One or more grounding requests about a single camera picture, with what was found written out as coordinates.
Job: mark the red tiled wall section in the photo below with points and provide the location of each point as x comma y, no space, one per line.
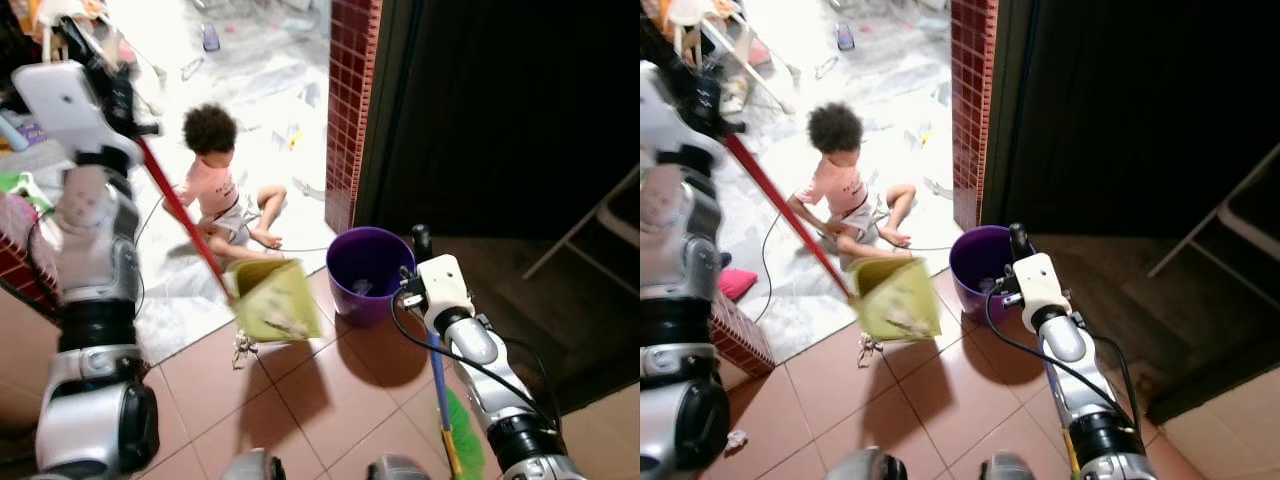
745,340
15,275

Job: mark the small grey litter piece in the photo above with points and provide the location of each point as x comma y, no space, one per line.
868,350
243,350

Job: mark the grey folding chair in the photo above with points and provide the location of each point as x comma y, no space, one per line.
580,222
1215,210

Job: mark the grey robot left leg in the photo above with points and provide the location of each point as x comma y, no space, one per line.
255,467
865,466

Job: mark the yellow white litter scrap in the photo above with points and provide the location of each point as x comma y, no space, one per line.
294,138
920,137

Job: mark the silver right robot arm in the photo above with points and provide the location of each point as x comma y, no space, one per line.
480,345
1068,345

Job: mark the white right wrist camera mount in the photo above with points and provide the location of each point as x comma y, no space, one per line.
445,290
1042,285

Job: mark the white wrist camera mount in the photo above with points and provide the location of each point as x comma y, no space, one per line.
60,105
1042,285
660,115
445,290

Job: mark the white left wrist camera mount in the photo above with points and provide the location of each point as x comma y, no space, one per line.
60,105
660,115

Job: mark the crumpled white paper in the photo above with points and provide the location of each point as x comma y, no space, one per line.
736,439

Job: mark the dark door frame post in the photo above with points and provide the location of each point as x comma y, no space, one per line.
1015,120
385,120

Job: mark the purple plastic bucket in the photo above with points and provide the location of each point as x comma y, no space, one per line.
350,300
972,290

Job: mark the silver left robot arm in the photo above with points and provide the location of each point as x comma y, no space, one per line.
95,260
680,260

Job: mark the red pink soft item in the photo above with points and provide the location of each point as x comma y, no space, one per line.
736,284

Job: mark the small blue grey bottle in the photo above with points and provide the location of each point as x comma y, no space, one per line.
845,37
210,38

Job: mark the grey robot leg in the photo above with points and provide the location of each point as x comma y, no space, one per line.
1012,468
255,467
400,469
865,466

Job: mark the small child in pink shirt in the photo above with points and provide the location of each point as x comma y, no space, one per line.
835,190
210,185

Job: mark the green white plastic item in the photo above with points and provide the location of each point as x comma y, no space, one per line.
20,187

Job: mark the grey robot right leg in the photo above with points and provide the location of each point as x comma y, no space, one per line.
1012,468
400,469

